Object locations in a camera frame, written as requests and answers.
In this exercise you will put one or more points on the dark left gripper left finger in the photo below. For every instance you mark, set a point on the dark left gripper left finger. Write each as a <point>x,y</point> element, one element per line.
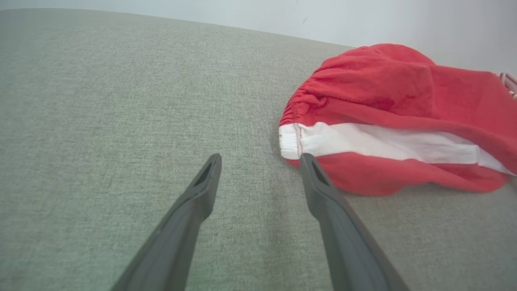
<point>177,242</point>

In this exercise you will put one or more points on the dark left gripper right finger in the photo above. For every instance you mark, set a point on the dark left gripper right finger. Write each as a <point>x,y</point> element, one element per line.
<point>351,246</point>

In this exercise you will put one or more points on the red shorts white side stripe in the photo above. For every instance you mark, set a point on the red shorts white side stripe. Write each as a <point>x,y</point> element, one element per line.
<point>383,89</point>

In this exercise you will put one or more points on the grey fabric sofa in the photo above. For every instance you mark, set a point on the grey fabric sofa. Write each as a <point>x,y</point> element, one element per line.
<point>121,101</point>

